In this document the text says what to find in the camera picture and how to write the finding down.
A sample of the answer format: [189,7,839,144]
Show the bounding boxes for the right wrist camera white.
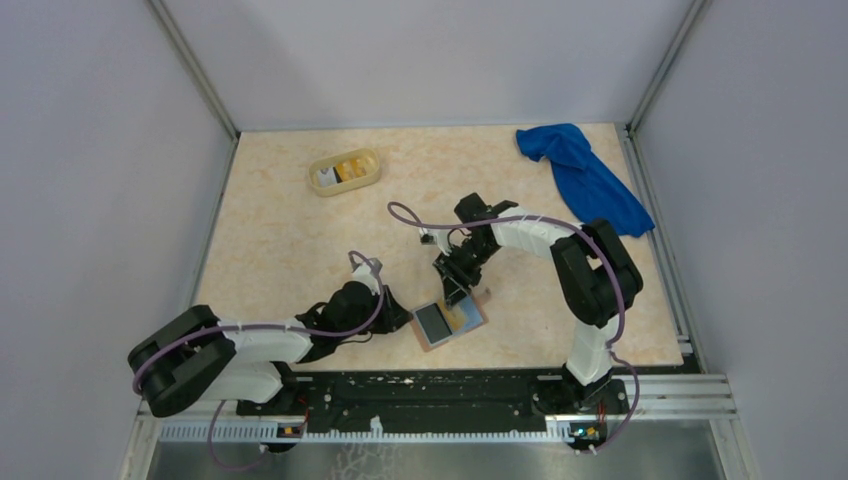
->
[419,227,443,247]

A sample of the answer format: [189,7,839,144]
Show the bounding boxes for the tan leather card holder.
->
[411,287,491,352]

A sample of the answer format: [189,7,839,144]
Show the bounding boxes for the white black card in tray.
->
[315,167,339,188]

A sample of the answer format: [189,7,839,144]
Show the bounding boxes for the blue cloth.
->
[515,123,656,238]

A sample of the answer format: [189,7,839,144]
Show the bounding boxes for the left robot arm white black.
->
[127,281,412,418]

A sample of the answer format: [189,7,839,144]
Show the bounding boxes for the yellow credit cards stack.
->
[333,154,368,183]

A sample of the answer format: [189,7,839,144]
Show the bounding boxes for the cream plastic tray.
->
[307,148,382,197]

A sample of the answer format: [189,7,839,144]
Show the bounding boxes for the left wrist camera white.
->
[352,258,382,291]

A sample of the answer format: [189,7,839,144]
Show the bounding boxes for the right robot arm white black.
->
[419,193,643,412]

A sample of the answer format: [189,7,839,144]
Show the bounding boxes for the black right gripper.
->
[433,237,498,310]

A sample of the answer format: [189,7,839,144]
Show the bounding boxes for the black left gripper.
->
[338,283,414,341]

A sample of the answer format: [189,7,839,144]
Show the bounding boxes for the aluminium frame rail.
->
[155,370,736,450]

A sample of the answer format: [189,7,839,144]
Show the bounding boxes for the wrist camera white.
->
[352,258,382,291]
[419,227,443,247]

